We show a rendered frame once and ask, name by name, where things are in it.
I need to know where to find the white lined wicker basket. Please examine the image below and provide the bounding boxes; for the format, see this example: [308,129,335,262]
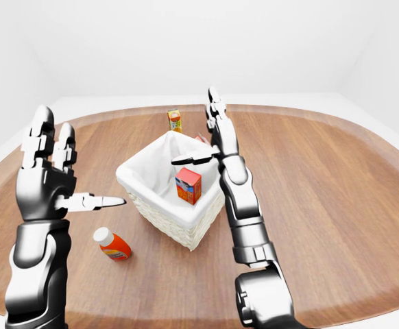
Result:
[115,130,226,252]

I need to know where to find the red orange printed carton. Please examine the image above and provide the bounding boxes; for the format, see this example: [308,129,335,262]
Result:
[174,167,202,206]

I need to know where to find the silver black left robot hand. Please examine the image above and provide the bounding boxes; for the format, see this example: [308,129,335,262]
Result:
[16,105,128,222]

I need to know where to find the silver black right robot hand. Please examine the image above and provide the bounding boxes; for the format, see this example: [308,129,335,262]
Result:
[171,86,241,167]

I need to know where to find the yellow orange juice carton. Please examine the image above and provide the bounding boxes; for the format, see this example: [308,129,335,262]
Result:
[167,108,183,134]

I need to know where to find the orange bottle with white cap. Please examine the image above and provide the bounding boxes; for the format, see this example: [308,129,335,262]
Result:
[93,227,132,262]

